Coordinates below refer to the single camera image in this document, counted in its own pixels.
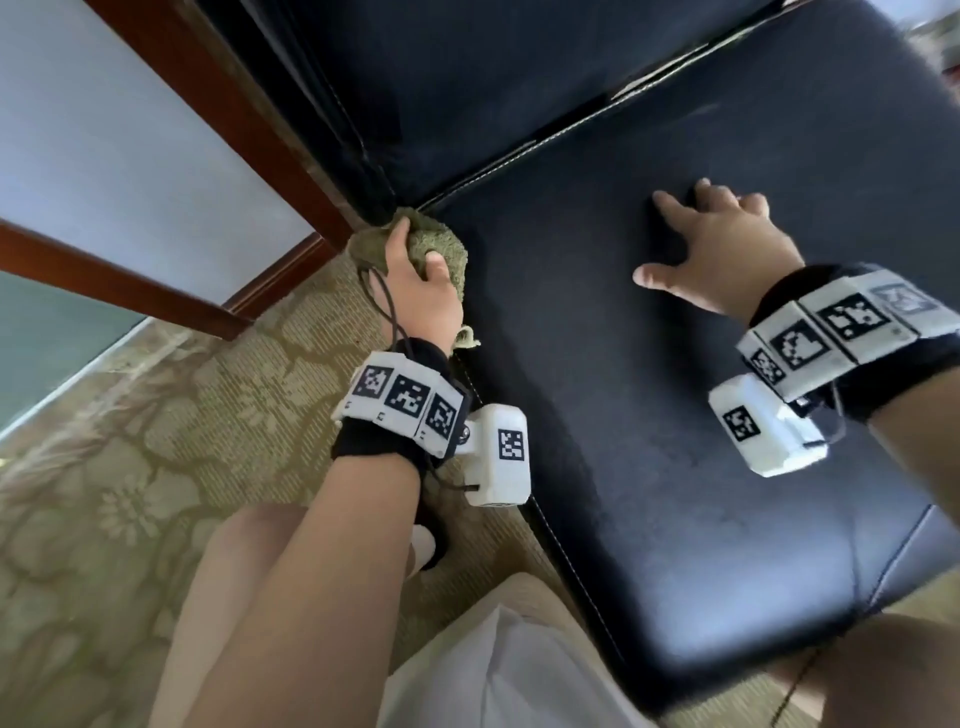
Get person's right hand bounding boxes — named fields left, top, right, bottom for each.
left=633, top=178, right=807, bottom=326

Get person's left hand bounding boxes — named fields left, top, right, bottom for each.
left=382, top=217, right=467, bottom=359

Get black leather chair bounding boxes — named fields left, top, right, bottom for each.
left=202, top=0, right=960, bottom=719

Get green cleaning cloth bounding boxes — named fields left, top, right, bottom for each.
left=348, top=207, right=482, bottom=350

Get person's right forearm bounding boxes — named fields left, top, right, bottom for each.
left=870, top=367, right=960, bottom=527

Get person's left forearm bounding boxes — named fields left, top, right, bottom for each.
left=180, top=453, right=425, bottom=728

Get person's right leg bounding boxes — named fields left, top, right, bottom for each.
left=768, top=607, right=960, bottom=728

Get white marker left wristband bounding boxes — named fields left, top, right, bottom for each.
left=331, top=337, right=474, bottom=479

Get white marker wristband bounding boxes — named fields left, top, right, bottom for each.
left=331, top=337, right=474, bottom=479
left=735, top=262, right=960, bottom=425

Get white marker right wristband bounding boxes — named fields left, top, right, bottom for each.
left=735, top=262, right=960, bottom=425

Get black shoe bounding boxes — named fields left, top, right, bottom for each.
left=417, top=483, right=452, bottom=575

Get frosted glass panel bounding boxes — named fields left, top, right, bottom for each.
left=0, top=270, right=152, bottom=437

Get white shorts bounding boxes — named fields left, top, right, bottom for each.
left=375, top=570, right=659, bottom=728

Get thin black cable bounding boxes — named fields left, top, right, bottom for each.
left=357, top=262, right=414, bottom=354

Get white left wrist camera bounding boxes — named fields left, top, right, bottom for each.
left=447, top=402, right=533, bottom=509

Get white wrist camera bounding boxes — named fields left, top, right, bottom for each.
left=706, top=372, right=830, bottom=479
left=447, top=402, right=533, bottom=509

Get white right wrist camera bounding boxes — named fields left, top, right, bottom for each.
left=706, top=372, right=830, bottom=479

